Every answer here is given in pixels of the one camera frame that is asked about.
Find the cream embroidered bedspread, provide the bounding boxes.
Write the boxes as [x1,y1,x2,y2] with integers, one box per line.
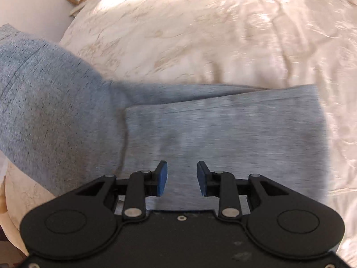
[0,0,357,266]

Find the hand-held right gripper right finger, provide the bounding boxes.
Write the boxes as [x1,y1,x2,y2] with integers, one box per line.
[197,161,283,219]

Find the blue-grey pants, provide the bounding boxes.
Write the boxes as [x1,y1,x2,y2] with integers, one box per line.
[0,24,332,215]

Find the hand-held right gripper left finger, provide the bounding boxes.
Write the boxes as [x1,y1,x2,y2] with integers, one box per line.
[75,160,168,220]

